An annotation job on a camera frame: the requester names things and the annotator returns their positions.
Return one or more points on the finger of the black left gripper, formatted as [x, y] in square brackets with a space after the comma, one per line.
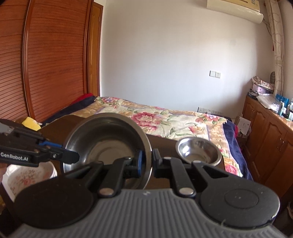
[51, 144]
[57, 154]

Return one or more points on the white air conditioner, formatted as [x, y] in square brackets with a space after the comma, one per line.
[246, 9]

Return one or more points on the patterned beige curtain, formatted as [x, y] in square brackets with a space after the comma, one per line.
[277, 31]

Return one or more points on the wooden side cabinet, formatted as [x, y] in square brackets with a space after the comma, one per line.
[268, 149]

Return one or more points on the wooden slatted wardrobe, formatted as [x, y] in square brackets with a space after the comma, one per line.
[49, 55]

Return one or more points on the red folded cloth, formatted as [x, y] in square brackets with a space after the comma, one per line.
[84, 96]

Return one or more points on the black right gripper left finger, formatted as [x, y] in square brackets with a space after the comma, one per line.
[66, 199]

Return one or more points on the floral bed quilt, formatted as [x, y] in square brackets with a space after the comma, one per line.
[175, 125]

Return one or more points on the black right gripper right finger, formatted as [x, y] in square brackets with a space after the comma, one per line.
[225, 198]

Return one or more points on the white wall switch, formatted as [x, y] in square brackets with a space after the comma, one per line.
[214, 74]

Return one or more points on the stack of books and boxes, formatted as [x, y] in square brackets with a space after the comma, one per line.
[260, 87]

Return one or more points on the dark blue blanket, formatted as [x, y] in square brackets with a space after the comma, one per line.
[69, 109]

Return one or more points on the yellow plush toy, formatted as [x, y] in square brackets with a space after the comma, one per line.
[31, 124]

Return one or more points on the white wall socket strip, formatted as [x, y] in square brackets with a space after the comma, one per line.
[209, 111]

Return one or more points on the large steel bowl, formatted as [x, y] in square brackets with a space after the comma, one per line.
[108, 136]

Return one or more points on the floral tray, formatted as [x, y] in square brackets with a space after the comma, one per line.
[18, 178]

